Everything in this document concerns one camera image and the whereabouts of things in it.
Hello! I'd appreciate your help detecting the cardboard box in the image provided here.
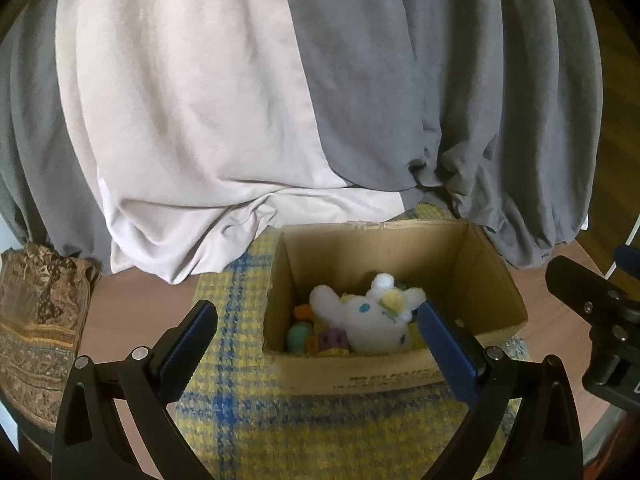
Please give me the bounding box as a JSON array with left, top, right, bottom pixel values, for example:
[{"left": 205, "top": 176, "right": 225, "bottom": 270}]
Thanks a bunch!
[{"left": 262, "top": 220, "right": 527, "bottom": 396}]

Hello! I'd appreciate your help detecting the yellow plush duck toy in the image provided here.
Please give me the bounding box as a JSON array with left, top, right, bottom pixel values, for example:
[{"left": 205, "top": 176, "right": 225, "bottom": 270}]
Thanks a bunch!
[{"left": 408, "top": 322, "right": 427, "bottom": 351}]

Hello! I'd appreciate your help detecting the grey and white bedsheet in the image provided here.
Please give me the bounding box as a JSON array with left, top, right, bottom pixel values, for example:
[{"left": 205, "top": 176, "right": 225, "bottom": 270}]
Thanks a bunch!
[{"left": 1, "top": 0, "right": 602, "bottom": 284}]

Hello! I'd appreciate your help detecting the brown patterned cushion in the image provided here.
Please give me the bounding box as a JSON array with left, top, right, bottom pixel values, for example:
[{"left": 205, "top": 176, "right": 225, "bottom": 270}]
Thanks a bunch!
[{"left": 1, "top": 243, "right": 101, "bottom": 431}]

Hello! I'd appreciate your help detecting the colourful cube block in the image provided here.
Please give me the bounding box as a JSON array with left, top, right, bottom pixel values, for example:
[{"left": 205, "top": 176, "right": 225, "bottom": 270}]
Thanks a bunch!
[{"left": 305, "top": 328, "right": 349, "bottom": 354}]

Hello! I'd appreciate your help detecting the yellow blue woven mat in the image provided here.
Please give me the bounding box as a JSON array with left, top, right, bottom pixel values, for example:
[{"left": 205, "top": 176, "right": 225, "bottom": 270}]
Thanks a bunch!
[{"left": 174, "top": 202, "right": 532, "bottom": 480}]

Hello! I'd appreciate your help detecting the white cable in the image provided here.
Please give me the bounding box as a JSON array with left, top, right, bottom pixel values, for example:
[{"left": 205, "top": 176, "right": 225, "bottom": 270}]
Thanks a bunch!
[{"left": 604, "top": 219, "right": 640, "bottom": 281}]

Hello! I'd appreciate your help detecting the white plush bunny toy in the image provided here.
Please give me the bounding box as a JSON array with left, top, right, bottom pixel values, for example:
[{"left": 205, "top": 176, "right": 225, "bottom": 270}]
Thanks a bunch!
[{"left": 309, "top": 273, "right": 426, "bottom": 354}]

